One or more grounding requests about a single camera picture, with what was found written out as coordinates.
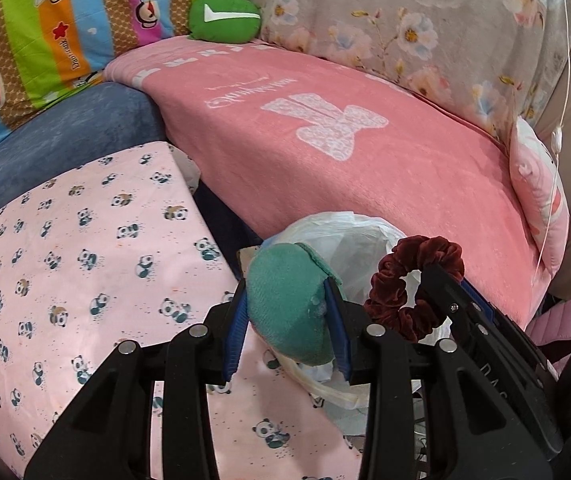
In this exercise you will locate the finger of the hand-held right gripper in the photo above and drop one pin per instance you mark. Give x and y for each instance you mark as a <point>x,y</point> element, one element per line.
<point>445,300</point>
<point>478,302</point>

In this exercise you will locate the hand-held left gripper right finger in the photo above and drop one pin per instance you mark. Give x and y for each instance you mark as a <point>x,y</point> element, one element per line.
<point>339,335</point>

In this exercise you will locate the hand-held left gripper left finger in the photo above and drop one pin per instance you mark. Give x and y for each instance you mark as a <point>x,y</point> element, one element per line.
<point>235,330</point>

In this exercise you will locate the dark red velvet scrunchie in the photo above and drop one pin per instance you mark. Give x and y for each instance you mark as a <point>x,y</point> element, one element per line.
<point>390,290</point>

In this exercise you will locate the white plastic bag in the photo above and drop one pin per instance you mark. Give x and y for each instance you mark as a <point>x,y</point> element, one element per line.
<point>345,240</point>

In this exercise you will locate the pink quilted bag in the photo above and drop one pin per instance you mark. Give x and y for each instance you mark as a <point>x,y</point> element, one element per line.
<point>560,320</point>

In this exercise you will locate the pink pillow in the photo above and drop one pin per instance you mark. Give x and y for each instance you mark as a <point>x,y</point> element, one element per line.
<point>535,180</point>

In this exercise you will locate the pink fleece blanket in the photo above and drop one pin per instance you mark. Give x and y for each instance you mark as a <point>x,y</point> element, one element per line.
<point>315,170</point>

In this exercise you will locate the pink panda print sheet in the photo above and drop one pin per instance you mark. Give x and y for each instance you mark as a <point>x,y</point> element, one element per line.
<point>65,235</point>

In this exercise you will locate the blue cushion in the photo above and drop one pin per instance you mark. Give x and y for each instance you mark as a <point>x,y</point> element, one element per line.
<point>65,125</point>

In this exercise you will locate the grey floral blanket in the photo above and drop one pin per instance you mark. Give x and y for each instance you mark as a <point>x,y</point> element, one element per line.
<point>390,25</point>

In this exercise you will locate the green plush toy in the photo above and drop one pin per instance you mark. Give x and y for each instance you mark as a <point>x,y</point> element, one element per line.
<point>225,17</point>

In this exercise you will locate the colourful monkey print pillow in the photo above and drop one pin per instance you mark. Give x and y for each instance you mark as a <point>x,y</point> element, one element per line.
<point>40,35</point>

